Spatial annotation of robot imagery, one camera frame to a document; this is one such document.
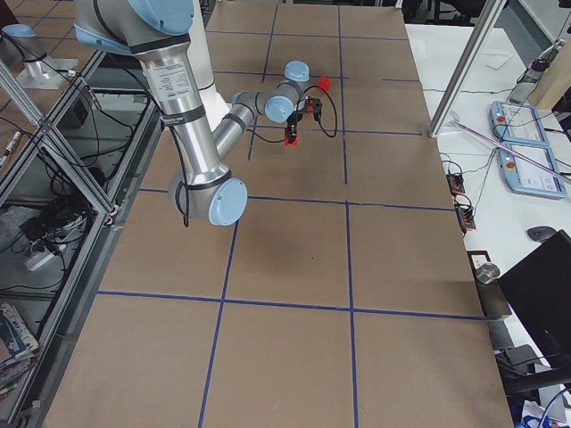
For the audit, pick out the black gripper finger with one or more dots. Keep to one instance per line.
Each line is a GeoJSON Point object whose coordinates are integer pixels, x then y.
{"type": "Point", "coordinates": [289, 135]}
{"type": "Point", "coordinates": [295, 134]}

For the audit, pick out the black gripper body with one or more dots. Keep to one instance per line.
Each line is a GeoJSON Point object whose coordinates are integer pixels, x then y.
{"type": "Point", "coordinates": [294, 120]}

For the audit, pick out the red cube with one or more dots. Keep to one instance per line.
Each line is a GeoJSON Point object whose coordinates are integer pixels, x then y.
{"type": "Point", "coordinates": [292, 143]}
{"type": "Point", "coordinates": [325, 83]}

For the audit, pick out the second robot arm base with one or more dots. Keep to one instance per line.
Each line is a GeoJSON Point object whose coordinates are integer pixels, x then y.
{"type": "Point", "coordinates": [20, 45]}

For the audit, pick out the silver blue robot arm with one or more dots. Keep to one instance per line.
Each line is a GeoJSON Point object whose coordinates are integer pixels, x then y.
{"type": "Point", "coordinates": [168, 39]}

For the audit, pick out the orange black connector box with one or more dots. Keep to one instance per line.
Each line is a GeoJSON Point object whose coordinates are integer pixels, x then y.
{"type": "Point", "coordinates": [456, 183]}

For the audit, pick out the upper teach pendant tablet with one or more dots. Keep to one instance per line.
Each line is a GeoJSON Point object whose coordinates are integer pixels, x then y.
{"type": "Point", "coordinates": [517, 123]}

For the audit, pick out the teach pendant tablet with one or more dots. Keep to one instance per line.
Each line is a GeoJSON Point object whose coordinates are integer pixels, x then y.
{"type": "Point", "coordinates": [525, 170]}
{"type": "Point", "coordinates": [517, 123]}

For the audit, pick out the lower teach pendant tablet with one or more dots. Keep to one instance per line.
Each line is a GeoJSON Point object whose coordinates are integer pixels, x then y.
{"type": "Point", "coordinates": [525, 170]}

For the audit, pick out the metal cup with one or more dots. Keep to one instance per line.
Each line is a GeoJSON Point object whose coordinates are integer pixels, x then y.
{"type": "Point", "coordinates": [487, 273]}

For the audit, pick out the black computer mouse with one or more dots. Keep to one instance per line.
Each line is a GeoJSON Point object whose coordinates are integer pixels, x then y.
{"type": "Point", "coordinates": [541, 234]}

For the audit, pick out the black monitor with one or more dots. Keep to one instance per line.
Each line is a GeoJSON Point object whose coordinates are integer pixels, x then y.
{"type": "Point", "coordinates": [538, 290]}

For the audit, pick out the stack of patterned books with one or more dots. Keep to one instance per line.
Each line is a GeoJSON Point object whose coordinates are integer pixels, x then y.
{"type": "Point", "coordinates": [18, 348]}

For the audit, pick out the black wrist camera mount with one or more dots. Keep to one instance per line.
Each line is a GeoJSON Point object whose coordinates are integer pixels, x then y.
{"type": "Point", "coordinates": [313, 106]}

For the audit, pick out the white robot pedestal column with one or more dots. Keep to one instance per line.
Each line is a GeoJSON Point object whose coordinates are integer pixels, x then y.
{"type": "Point", "coordinates": [200, 60]}

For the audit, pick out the aluminium frame post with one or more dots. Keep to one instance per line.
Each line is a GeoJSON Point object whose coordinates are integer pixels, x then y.
{"type": "Point", "coordinates": [490, 14]}

